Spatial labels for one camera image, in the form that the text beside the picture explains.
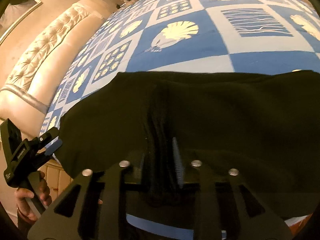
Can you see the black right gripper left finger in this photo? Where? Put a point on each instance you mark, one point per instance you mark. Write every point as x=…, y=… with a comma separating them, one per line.
x=92, y=207

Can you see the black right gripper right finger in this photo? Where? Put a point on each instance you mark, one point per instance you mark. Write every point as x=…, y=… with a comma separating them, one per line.
x=225, y=207

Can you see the black pants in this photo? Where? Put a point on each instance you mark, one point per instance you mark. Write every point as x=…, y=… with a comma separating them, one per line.
x=265, y=126

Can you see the person left hand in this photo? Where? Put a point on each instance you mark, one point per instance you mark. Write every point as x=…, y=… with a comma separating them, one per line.
x=21, y=195

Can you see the cream bedside cabinet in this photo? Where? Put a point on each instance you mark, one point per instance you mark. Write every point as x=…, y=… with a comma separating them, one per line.
x=57, y=179

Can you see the cream tufted headboard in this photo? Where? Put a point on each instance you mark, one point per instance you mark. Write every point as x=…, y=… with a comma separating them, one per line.
x=30, y=87

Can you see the blue patterned bed sheet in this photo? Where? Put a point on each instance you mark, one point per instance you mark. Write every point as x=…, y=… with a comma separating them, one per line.
x=268, y=37

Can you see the framed wall picture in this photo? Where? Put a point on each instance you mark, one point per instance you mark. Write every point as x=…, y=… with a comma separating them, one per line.
x=15, y=12

